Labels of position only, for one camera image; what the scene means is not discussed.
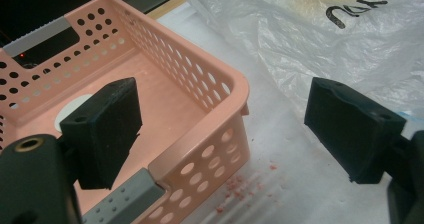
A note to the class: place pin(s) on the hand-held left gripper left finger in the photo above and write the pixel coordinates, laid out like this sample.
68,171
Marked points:
103,134

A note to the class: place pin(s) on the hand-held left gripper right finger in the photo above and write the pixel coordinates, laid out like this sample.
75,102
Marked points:
353,134

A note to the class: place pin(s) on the pink perforated plastic basket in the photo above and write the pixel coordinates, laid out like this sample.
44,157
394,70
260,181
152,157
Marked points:
173,117

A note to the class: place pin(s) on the clear printed plastic bag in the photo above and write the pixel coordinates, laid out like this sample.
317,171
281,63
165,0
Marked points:
300,50

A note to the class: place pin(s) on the white paper sheet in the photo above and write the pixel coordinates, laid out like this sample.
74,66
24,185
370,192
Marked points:
293,170

